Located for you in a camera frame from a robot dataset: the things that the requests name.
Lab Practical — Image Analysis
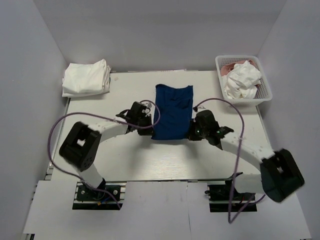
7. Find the blue Mickey print t-shirt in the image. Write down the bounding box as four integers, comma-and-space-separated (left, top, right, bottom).
152, 84, 194, 141

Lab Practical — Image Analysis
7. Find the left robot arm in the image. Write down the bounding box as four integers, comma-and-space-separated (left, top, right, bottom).
59, 101, 154, 200

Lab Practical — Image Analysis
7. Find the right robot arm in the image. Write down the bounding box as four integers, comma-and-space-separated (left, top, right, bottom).
187, 110, 305, 203

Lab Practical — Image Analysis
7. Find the folded white t-shirt stack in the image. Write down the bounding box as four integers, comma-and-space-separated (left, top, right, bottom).
62, 59, 112, 98

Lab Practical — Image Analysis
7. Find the crumpled white t-shirt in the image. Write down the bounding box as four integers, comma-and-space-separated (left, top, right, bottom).
221, 61, 262, 100

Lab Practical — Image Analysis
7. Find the pink t-shirt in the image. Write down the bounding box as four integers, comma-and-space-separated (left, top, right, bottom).
220, 59, 257, 77

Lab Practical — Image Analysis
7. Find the white plastic basket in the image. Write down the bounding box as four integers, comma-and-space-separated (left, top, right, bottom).
215, 55, 273, 107

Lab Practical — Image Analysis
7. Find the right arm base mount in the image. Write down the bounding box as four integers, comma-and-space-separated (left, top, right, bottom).
204, 172, 258, 213

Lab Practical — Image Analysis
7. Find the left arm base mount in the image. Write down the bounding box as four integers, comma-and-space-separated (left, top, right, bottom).
72, 182, 126, 211

